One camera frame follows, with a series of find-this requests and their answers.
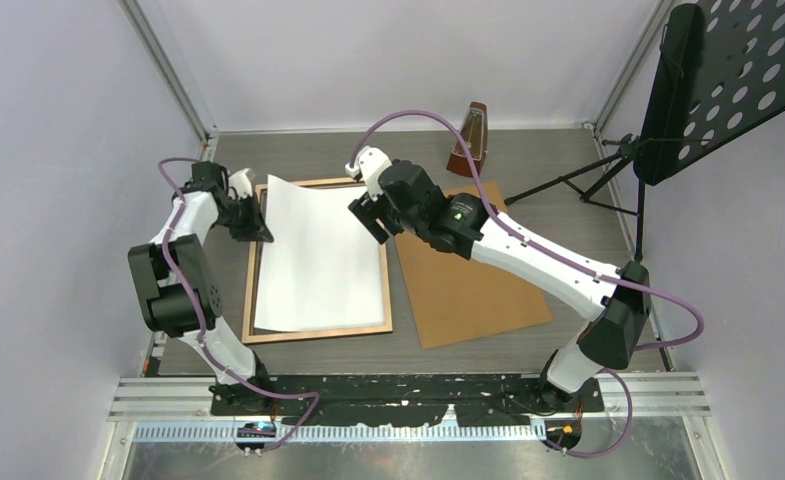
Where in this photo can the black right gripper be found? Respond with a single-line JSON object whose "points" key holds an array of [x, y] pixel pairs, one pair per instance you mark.
{"points": [[368, 211]]}

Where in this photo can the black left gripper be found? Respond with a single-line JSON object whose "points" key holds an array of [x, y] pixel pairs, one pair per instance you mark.
{"points": [[257, 229]]}

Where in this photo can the beach landscape photo print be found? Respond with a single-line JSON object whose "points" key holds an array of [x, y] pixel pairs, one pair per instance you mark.
{"points": [[322, 258]]}

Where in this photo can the light wooden picture frame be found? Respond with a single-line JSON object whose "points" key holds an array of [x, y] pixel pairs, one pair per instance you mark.
{"points": [[319, 334]]}

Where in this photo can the brown cardboard backing board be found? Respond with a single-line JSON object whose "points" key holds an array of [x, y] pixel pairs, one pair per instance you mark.
{"points": [[454, 300]]}

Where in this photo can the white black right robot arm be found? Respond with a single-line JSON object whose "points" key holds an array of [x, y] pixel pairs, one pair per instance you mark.
{"points": [[615, 315]]}

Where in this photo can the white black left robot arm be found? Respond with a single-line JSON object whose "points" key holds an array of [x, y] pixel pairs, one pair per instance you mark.
{"points": [[177, 290]]}

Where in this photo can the brown wooden metronome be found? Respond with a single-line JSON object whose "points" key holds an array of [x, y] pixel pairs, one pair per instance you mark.
{"points": [[474, 131]]}

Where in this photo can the black perforated music stand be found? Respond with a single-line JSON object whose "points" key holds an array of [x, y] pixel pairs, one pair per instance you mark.
{"points": [[720, 74]]}

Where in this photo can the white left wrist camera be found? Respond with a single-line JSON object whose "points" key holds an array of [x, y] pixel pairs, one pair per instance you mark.
{"points": [[241, 184]]}

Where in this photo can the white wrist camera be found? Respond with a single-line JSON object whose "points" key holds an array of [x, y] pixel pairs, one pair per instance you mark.
{"points": [[368, 165], [241, 184]]}

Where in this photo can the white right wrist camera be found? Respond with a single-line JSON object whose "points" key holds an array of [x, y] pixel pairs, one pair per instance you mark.
{"points": [[368, 165]]}

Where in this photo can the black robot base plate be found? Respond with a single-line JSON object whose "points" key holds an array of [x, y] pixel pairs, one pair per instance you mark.
{"points": [[403, 400]]}

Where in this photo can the aluminium extrusion rail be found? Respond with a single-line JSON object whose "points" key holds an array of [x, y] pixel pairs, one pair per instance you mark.
{"points": [[179, 409]]}

